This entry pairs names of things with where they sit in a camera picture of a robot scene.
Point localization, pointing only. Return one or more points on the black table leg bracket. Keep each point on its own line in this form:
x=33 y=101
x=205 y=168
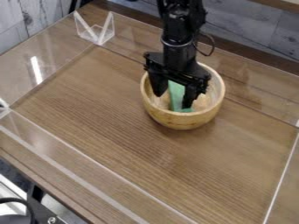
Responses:
x=44 y=216

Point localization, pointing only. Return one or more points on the round wooden bowl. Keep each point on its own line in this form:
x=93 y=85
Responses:
x=165 y=108

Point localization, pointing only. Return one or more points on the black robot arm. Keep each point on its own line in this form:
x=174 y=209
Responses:
x=182 y=18

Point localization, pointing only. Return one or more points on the clear acrylic corner bracket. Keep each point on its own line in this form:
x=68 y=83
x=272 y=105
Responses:
x=96 y=34

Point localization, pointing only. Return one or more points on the green rectangular stick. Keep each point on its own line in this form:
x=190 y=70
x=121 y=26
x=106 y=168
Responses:
x=176 y=93

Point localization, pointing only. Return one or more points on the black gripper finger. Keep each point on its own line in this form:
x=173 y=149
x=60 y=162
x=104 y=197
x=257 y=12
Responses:
x=190 y=94
x=158 y=82

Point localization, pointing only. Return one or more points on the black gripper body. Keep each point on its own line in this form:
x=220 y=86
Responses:
x=177 y=61

